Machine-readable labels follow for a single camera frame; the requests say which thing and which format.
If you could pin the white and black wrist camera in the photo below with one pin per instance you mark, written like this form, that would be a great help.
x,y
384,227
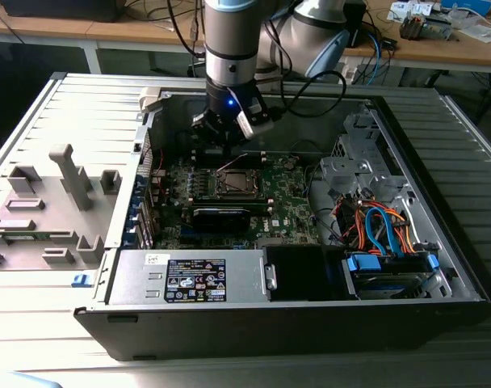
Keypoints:
x,y
255,121

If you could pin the blue box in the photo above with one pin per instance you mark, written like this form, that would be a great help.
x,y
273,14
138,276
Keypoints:
x,y
467,5

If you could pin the green motherboard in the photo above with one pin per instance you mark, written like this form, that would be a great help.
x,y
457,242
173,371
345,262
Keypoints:
x,y
288,198

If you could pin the wooden desk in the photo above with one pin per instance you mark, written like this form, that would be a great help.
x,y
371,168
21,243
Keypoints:
x,y
68,28
431,52

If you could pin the grey parts rack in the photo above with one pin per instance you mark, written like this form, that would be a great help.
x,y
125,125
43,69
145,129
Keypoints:
x,y
47,194

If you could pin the black and grey PC case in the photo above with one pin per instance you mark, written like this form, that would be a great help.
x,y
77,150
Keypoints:
x,y
269,331

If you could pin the hard disk in blue carrier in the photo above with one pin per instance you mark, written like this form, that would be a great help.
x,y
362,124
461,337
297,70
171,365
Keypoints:
x,y
380,283

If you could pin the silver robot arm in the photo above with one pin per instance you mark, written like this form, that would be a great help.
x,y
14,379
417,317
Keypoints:
x,y
229,48

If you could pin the silver power supply unit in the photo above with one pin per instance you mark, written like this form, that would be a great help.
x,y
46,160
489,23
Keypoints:
x,y
140,279

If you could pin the CPU cooler heat sink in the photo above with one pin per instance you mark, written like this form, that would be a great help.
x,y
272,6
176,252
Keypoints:
x,y
410,27

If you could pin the metal disk bay cage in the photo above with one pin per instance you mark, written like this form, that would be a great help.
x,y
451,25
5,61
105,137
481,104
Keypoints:
x,y
350,165

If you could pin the small blue plastic clip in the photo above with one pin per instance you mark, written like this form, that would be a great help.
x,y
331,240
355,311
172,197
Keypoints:
x,y
80,280

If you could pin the black box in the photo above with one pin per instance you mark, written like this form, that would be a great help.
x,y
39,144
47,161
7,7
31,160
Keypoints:
x,y
60,10

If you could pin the black graphics card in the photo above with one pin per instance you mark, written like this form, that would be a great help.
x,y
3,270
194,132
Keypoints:
x,y
219,220

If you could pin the silver CPU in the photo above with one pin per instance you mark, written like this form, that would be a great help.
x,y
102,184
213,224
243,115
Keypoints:
x,y
239,181

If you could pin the round coin cell battery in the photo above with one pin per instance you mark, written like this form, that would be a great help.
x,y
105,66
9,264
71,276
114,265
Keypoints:
x,y
290,164

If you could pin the pale blue object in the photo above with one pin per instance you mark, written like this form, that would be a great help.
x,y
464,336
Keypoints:
x,y
31,382

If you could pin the metal locking lever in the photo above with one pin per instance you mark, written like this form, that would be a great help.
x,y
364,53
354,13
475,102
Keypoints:
x,y
233,161

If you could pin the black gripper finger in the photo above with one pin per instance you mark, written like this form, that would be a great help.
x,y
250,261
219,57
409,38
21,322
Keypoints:
x,y
235,139
203,125

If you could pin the green RAM stick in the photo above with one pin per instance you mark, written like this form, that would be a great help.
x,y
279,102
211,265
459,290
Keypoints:
x,y
23,236

